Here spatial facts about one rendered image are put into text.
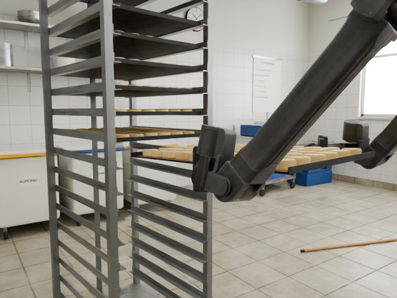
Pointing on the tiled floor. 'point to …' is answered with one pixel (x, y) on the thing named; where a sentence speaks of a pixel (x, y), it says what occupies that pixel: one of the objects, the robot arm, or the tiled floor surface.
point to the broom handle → (348, 245)
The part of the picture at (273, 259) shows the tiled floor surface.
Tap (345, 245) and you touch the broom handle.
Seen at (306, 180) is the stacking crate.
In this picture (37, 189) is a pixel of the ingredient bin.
